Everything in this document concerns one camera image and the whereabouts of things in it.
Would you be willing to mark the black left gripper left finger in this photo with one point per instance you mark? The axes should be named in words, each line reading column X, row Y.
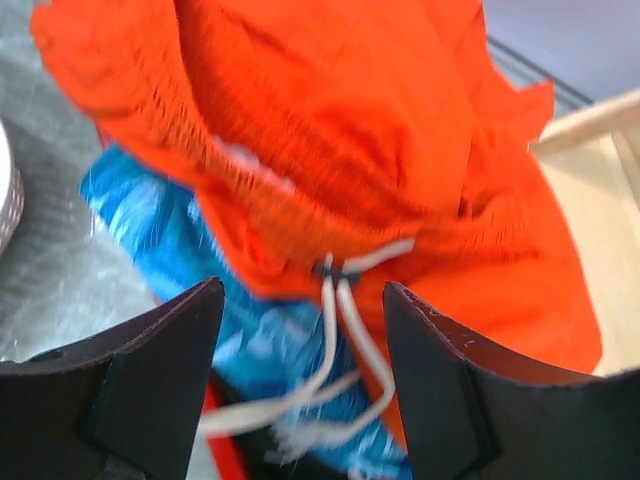
column 123, row 403

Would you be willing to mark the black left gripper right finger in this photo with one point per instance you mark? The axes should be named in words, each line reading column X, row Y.
column 473, row 409

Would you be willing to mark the orange drawstring shorts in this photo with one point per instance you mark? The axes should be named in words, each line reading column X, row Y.
column 334, row 146

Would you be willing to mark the blue leaf-patterned shorts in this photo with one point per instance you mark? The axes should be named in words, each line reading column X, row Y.
column 265, row 348

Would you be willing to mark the red plastic bin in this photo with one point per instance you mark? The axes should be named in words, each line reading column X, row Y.
column 228, row 458

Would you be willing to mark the white perforated laundry basket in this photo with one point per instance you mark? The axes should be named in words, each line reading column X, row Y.
column 11, row 191

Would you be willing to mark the wooden clothes rack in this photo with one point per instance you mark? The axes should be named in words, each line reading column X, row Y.
column 591, row 159

